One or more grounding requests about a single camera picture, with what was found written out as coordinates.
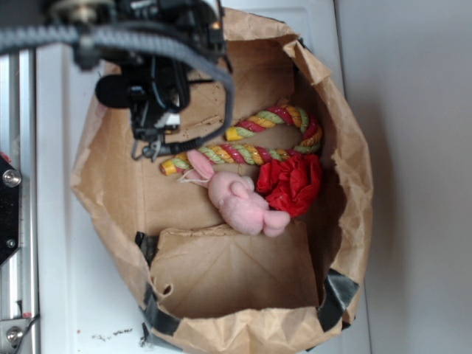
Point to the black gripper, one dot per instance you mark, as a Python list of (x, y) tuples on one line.
[(152, 88)]

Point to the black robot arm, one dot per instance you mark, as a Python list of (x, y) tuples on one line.
[(157, 45)]

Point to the pink plush bunny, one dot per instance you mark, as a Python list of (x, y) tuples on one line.
[(235, 198)]

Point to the red crumpled cloth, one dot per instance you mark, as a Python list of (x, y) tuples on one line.
[(292, 185)]

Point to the brown paper bag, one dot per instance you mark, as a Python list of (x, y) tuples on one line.
[(204, 287)]

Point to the twisted multicolour rope toy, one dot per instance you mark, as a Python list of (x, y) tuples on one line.
[(278, 132)]

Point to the aluminium extrusion rail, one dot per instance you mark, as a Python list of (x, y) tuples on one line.
[(19, 275)]

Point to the metal corner bracket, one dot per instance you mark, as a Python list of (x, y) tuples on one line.
[(17, 336)]

